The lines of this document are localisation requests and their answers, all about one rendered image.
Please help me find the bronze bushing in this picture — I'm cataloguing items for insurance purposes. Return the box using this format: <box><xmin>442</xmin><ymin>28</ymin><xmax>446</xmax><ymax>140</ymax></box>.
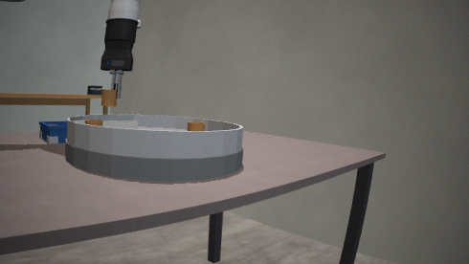
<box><xmin>85</xmin><ymin>120</ymin><xmax>102</xmax><ymax>126</ymax></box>
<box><xmin>188</xmin><ymin>121</ymin><xmax>205</xmax><ymax>131</ymax></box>
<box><xmin>101</xmin><ymin>90</ymin><xmax>117</xmax><ymax>106</ymax></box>

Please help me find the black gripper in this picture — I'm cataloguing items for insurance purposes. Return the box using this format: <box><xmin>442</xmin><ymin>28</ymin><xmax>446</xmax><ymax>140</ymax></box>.
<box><xmin>100</xmin><ymin>0</ymin><xmax>142</xmax><ymax>99</ymax></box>

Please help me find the blue crate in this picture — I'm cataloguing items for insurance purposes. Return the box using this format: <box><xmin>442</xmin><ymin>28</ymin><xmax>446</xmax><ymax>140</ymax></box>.
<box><xmin>39</xmin><ymin>121</ymin><xmax>67</xmax><ymax>143</ymax></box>

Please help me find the grey round turntable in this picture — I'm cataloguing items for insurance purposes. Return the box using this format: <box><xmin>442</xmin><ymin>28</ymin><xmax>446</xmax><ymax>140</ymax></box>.
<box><xmin>65</xmin><ymin>115</ymin><xmax>243</xmax><ymax>182</ymax></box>

